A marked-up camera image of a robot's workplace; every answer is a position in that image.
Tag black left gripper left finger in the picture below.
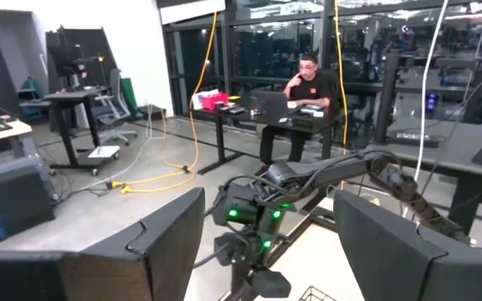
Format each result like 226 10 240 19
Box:
0 186 206 301

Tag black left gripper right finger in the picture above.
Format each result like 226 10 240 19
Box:
333 190 482 301

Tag black computer tower blue lights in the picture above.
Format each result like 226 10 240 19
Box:
0 165 57 244

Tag black power strip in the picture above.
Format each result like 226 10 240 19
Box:
386 131 442 149

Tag grey office chair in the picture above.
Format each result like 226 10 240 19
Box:
91 68 139 147

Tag wooden workbench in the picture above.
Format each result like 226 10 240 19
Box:
0 118 33 160

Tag black office desk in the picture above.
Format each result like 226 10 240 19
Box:
187 102 341 176

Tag green board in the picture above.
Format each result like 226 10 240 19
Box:
119 77 142 121

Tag black standing desk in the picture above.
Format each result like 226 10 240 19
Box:
43 85 121 177

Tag dark laptop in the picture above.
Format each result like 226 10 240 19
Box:
252 89 291 121

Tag red box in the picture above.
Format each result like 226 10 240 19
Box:
201 92 230 111

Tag person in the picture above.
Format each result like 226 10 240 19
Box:
260 52 343 176

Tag black monitor equipment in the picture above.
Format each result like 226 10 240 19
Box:
45 24 106 91

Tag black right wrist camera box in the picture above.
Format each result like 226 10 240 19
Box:
250 269 293 299

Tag black wire basket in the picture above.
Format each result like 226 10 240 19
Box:
298 285 337 301

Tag yellow hanging cable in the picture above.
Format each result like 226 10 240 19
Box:
333 0 350 148
110 11 219 196

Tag white hanging cable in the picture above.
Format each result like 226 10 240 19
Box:
413 0 450 184

